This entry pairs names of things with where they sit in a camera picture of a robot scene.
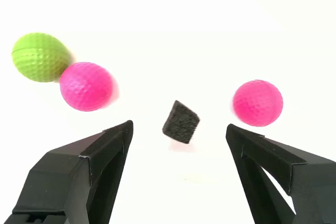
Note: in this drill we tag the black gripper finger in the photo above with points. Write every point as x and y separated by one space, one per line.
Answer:
60 182
315 182

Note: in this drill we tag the black foam box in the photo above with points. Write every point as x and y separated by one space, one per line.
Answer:
181 123

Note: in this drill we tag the pink golf ball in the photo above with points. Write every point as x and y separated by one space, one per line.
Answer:
85 86
258 103

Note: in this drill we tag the green golf ball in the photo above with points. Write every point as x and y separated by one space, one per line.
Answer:
39 57

